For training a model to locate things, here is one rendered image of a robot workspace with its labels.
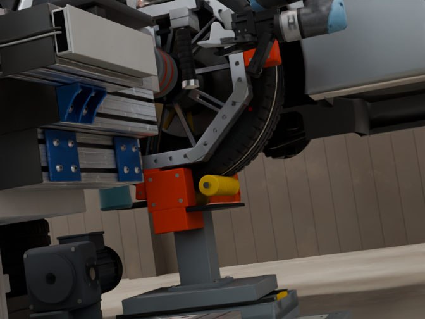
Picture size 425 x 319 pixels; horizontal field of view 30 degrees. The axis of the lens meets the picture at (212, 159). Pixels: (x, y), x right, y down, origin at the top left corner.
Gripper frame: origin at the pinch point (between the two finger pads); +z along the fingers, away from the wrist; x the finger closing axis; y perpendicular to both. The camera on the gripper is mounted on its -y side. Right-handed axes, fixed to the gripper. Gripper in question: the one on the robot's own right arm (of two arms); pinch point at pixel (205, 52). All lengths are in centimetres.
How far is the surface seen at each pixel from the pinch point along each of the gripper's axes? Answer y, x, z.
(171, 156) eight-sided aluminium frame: -22.3, -21.8, 20.0
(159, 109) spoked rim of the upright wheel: -7.3, -31.0, 24.5
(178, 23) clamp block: 8.1, 1.4, 5.5
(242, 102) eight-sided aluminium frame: -11.3, -20.2, -2.9
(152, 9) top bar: 13.9, -1.7, 12.7
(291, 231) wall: -62, -537, 84
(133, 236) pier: -45, -532, 237
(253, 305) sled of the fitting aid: -67, -27, 4
